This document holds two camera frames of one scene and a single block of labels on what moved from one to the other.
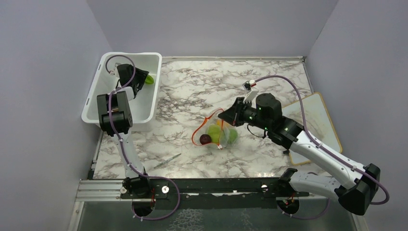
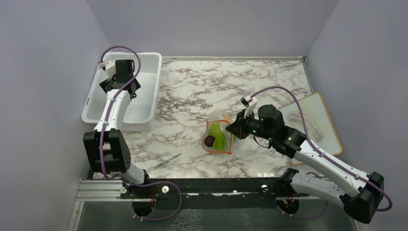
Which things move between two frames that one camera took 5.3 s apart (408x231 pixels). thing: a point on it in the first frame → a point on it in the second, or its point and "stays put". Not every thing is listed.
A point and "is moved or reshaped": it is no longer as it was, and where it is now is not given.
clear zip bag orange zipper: x=215 y=132 is moved or reshaped
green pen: x=166 y=160 stays put
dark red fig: x=205 y=139 is moved or reshaped
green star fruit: x=149 y=80 → x=220 y=143
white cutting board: x=318 y=123 stays put
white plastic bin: x=143 y=106 stays put
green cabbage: x=215 y=132 stays put
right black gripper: x=233 y=116 → x=234 y=129
